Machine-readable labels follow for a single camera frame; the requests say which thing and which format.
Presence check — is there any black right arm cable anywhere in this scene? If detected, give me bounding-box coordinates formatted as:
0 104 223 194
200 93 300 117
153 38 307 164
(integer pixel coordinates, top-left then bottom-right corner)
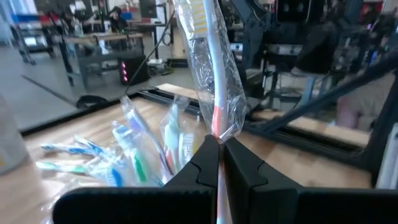
124 11 175 96

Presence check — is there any grey metal stand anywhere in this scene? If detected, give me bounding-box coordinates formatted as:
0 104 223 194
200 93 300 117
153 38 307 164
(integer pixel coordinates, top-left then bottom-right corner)
262 70 317 110

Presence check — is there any packaged blue toothbrush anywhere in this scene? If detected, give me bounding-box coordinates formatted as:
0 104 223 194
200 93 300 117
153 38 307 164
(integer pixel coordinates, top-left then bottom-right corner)
73 136 105 156
105 121 131 187
40 142 96 156

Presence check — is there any black computer tower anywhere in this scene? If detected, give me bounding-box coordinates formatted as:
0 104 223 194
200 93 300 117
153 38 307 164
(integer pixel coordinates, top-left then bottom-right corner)
119 55 150 85

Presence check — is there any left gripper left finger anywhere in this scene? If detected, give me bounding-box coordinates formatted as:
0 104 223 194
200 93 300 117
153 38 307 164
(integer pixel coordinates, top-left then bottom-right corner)
52 133 221 224

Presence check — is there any black diagonal strut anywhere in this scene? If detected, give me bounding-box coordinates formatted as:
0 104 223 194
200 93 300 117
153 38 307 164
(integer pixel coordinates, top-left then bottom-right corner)
257 51 398 187

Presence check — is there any wooden top desk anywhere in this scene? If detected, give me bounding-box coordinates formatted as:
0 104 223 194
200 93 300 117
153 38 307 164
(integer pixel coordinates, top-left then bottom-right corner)
60 32 147 91

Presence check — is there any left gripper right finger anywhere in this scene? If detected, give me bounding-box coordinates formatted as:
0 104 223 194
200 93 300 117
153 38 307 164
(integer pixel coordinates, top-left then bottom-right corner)
223 138 398 224

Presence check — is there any packaged green toothbrush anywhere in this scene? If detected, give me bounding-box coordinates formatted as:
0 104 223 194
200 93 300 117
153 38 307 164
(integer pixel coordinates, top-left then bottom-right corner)
124 136 149 184
160 102 181 175
35 161 94 175

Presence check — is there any person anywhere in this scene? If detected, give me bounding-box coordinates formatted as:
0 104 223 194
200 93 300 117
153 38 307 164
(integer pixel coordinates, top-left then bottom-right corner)
335 74 392 131
107 5 130 34

